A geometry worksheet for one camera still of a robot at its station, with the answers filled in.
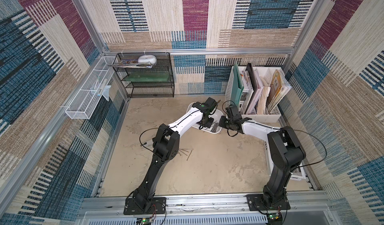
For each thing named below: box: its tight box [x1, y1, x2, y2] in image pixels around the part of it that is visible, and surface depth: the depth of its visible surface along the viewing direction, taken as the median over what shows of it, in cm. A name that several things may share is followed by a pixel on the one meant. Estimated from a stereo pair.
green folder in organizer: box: [230, 62, 244, 109], surface depth 88 cm
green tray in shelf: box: [121, 71, 172, 83], surface depth 101 cm
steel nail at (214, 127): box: [210, 120, 219, 133], surface depth 102 cm
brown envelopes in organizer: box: [266, 69, 292, 113], surface depth 98 cm
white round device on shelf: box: [138, 54, 157, 66], surface depth 92 cm
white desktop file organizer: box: [225, 65, 284, 123], surface depth 98 cm
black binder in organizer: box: [245, 63, 259, 92], surface depth 92 cm
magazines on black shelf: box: [108, 55, 157, 69], surface depth 90 cm
